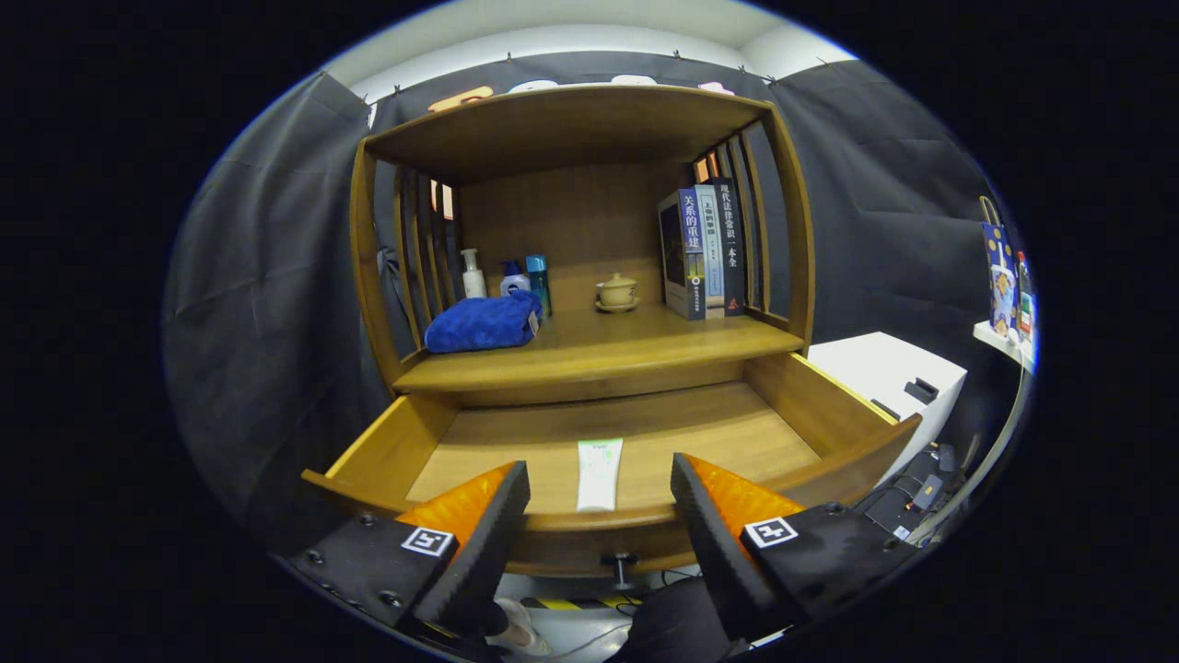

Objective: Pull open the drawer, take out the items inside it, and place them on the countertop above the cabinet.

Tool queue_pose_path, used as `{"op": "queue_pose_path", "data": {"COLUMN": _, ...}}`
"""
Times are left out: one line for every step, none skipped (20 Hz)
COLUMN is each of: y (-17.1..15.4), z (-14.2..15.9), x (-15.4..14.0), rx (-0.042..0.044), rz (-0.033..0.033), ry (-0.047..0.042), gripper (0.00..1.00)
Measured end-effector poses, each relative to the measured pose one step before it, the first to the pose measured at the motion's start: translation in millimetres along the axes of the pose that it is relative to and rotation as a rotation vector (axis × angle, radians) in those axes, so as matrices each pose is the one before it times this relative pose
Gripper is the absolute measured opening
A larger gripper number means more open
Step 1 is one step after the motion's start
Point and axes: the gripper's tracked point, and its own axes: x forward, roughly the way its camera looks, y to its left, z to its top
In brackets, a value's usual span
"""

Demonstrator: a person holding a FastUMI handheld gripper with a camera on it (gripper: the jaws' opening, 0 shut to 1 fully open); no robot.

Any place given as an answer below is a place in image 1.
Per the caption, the dark equipment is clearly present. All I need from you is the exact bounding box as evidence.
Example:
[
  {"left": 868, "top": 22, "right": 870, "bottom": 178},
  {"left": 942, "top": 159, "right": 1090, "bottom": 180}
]
[{"left": 861, "top": 442, "right": 963, "bottom": 544}]

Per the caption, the blue dotted gift bag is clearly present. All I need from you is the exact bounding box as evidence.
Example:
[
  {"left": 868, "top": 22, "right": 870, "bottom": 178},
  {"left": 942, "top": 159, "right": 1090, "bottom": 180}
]
[{"left": 979, "top": 196, "right": 1019, "bottom": 337}]

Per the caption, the wooden countertop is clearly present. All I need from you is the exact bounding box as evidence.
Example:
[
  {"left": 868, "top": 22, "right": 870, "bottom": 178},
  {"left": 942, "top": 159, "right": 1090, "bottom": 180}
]
[{"left": 394, "top": 304, "right": 807, "bottom": 395}]

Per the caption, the pale blue book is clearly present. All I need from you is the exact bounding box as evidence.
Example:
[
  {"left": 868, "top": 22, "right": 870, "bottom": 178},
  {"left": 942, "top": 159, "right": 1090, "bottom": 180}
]
[{"left": 695, "top": 184, "right": 729, "bottom": 319}]

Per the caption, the white box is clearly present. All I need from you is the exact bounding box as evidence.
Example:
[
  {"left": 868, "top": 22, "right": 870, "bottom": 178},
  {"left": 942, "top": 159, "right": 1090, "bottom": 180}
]
[{"left": 808, "top": 331, "right": 968, "bottom": 480}]

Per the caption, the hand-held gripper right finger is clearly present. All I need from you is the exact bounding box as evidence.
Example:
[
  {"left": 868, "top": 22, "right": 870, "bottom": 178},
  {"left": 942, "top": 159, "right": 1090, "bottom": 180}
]
[{"left": 670, "top": 452, "right": 922, "bottom": 646}]

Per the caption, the blue folded towel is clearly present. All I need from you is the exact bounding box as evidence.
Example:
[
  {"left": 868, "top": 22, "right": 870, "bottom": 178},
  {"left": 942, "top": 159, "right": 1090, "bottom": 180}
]
[{"left": 424, "top": 289, "right": 544, "bottom": 355}]

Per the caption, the beige lidded teacup with saucer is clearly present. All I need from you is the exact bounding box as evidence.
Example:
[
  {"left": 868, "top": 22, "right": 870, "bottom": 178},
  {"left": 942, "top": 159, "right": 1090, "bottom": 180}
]
[{"left": 594, "top": 273, "right": 640, "bottom": 314}]

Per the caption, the wooden cabinet with shelf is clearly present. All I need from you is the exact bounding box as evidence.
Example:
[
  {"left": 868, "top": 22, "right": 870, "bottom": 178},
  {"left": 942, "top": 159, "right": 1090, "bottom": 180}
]
[{"left": 350, "top": 83, "right": 817, "bottom": 411}]

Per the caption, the black book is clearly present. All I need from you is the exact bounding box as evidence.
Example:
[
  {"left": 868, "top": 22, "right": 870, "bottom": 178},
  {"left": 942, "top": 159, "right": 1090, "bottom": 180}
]
[{"left": 711, "top": 178, "right": 747, "bottom": 317}]

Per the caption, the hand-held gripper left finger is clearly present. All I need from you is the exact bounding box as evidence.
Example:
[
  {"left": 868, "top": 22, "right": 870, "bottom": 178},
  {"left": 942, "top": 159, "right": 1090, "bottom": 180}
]
[{"left": 287, "top": 460, "right": 532, "bottom": 646}]

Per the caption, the person's shoe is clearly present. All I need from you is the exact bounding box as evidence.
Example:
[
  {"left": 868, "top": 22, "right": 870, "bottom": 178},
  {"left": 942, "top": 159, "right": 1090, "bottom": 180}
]
[{"left": 479, "top": 597, "right": 554, "bottom": 657}]

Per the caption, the person's leg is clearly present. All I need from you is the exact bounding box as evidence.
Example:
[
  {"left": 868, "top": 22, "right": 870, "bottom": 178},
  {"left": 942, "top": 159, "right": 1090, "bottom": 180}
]
[{"left": 608, "top": 576, "right": 738, "bottom": 663}]

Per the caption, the teal bottle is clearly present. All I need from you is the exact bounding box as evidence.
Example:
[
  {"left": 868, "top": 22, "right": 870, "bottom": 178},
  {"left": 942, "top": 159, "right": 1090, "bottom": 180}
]
[{"left": 525, "top": 254, "right": 554, "bottom": 319}]

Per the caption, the white side shelf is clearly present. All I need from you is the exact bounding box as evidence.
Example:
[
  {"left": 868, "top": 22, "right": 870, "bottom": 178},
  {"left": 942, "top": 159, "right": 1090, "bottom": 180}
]
[{"left": 974, "top": 318, "right": 1037, "bottom": 374}]

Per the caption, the wooden drawer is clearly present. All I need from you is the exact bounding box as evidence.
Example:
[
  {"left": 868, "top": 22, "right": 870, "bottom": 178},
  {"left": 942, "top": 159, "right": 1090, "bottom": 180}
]
[{"left": 302, "top": 352, "right": 922, "bottom": 590}]

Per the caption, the white cream tube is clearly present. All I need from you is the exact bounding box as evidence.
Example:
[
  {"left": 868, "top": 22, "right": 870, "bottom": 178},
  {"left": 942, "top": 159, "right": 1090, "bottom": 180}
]
[{"left": 577, "top": 438, "right": 624, "bottom": 513}]

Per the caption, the black backdrop cloth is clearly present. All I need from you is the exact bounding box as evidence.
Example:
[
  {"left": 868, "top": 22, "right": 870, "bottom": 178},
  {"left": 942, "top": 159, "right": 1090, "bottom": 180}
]
[{"left": 164, "top": 51, "right": 1023, "bottom": 553}]

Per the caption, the water bottle with red label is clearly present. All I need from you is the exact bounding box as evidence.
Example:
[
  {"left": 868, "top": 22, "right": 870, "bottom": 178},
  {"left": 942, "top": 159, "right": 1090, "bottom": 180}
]
[{"left": 1016, "top": 251, "right": 1034, "bottom": 342}]

